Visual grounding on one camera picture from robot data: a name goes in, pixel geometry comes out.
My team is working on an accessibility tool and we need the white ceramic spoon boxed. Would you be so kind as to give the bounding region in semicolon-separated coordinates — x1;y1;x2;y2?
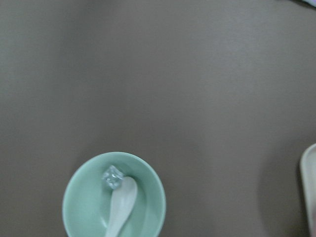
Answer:
105;177;138;237

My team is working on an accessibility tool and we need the cream rectangular tray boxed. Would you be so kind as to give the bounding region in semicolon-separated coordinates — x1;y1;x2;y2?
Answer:
300;144;316;237

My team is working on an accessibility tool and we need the mint green bowl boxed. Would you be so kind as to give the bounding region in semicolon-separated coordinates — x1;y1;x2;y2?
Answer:
62;152;166;237

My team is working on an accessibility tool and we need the single clear ice cube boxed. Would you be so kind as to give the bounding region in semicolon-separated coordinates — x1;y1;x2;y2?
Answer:
102;165;124;190

